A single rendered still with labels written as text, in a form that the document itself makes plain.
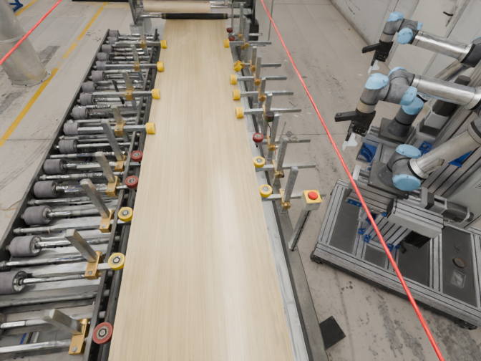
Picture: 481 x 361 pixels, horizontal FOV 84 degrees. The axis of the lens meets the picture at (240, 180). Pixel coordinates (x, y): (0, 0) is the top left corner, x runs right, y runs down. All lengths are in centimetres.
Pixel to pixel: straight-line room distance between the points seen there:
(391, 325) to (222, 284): 155
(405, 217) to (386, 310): 101
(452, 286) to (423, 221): 96
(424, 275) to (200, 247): 180
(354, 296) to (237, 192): 136
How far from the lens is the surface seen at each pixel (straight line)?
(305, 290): 162
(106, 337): 140
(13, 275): 178
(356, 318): 245
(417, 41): 192
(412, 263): 260
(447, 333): 276
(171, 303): 137
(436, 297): 254
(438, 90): 144
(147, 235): 153
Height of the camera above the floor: 219
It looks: 50 degrees down
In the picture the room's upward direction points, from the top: 3 degrees clockwise
